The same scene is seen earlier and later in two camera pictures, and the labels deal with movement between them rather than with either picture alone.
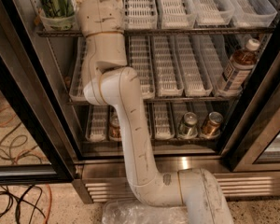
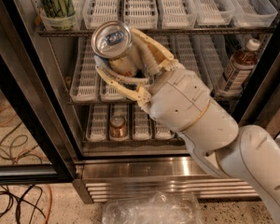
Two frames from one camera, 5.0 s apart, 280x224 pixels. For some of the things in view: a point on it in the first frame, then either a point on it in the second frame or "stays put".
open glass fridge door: (32, 139) stays put
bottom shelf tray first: (97, 128) stays put
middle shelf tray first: (77, 91) stays put
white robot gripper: (100, 16) to (176, 96)
